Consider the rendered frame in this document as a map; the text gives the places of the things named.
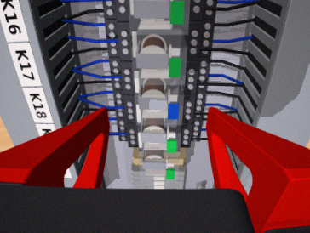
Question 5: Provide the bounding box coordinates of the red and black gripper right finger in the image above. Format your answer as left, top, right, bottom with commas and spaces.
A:
206, 107, 310, 233

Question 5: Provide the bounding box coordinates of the grey mounting plate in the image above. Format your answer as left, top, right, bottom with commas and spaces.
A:
70, 1, 250, 189

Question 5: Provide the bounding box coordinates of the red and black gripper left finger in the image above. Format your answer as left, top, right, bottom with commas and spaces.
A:
0, 107, 110, 188

